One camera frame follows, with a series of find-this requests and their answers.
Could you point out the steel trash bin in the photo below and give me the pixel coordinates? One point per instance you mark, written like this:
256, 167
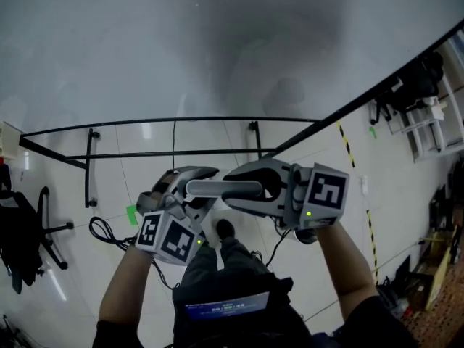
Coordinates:
306, 236

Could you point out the person's dark shirt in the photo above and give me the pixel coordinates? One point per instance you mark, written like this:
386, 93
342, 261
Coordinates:
112, 334

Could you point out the person's right forearm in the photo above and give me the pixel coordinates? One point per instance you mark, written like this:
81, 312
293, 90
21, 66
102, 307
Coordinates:
344, 263

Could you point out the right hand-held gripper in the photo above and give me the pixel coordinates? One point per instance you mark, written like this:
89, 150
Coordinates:
326, 194

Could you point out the yellow-black hazard floor tape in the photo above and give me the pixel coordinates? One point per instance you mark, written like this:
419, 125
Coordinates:
349, 151

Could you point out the small white folding table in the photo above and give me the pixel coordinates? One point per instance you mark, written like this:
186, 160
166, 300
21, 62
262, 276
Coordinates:
427, 122

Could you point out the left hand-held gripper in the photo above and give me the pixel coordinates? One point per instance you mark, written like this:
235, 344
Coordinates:
163, 236

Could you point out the white box with red button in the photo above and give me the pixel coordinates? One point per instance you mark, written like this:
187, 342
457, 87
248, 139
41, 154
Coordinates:
8, 140

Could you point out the chest-mounted screen unit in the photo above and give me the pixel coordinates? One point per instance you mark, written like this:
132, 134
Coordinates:
228, 305

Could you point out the person's right shoe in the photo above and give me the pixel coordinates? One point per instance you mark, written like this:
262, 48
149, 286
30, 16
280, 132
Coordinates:
225, 228

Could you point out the white power strip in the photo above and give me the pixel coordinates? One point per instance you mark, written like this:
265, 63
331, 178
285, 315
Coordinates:
364, 185

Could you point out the small green floor tape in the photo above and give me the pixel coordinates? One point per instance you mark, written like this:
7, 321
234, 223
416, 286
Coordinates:
372, 132

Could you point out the person's left hand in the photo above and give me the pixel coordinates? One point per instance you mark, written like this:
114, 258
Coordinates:
167, 186

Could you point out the person's left forearm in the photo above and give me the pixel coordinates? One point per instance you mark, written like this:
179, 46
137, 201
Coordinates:
123, 288

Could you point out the green corner floor tape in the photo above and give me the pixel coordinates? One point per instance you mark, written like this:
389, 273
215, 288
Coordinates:
131, 216

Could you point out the black equipment rack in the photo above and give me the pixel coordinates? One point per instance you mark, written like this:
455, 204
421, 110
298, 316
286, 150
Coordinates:
440, 209

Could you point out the yellow wooden table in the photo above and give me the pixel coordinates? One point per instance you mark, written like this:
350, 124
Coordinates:
440, 270

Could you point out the person's legs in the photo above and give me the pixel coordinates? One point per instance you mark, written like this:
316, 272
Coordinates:
217, 259

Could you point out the black backpack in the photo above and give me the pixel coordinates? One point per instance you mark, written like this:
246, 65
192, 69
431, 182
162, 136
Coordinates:
388, 297

